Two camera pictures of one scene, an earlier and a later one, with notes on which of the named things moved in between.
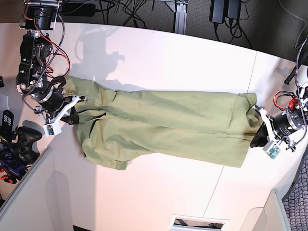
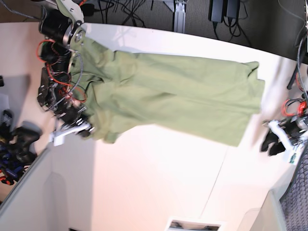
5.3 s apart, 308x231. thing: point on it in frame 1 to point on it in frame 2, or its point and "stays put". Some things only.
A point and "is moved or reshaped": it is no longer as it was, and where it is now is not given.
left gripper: (53, 103) to (71, 121)
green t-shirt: (117, 127) is moved or reshaped
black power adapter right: (234, 6) stays put
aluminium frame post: (180, 23) stays put
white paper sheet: (4, 102) stays put
